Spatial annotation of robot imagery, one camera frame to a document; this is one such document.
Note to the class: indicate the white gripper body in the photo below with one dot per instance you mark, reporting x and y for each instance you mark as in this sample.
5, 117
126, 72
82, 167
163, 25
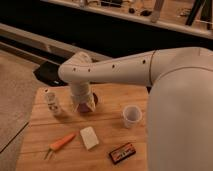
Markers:
80, 92

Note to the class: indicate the black orange eraser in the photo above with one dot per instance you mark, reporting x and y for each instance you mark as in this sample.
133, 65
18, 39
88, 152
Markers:
121, 153

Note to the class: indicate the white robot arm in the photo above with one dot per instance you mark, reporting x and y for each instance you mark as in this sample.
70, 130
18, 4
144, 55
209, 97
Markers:
180, 105

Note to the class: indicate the white sponge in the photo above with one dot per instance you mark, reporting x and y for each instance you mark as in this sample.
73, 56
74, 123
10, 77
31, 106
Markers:
89, 137

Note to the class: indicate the dark red bowl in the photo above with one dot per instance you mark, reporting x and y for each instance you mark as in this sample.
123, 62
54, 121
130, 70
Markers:
83, 107

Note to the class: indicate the black bag on floor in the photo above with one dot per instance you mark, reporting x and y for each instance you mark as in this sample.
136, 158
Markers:
48, 74

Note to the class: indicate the wooden board table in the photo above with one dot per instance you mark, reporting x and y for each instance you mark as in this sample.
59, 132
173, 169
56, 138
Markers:
107, 122

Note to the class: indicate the orange carrot toy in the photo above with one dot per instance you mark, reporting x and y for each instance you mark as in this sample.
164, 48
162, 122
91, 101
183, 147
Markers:
55, 146

